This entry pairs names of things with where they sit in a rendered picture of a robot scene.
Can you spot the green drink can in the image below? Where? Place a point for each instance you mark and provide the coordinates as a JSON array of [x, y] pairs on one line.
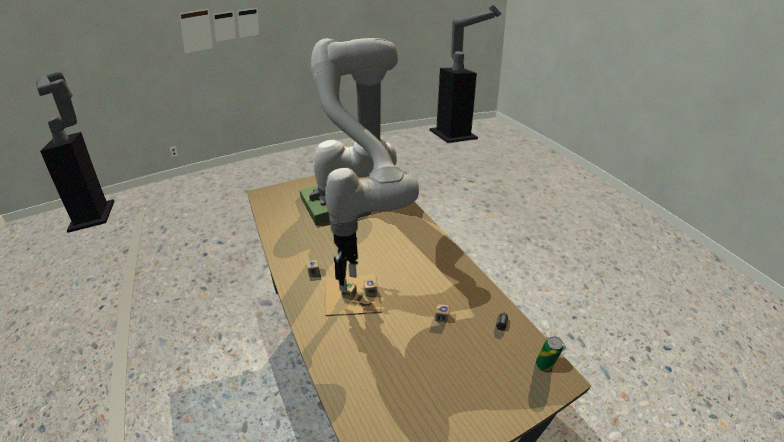
[[549, 353]]

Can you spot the tan mat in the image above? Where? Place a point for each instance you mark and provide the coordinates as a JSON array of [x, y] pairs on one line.
[[360, 304]]

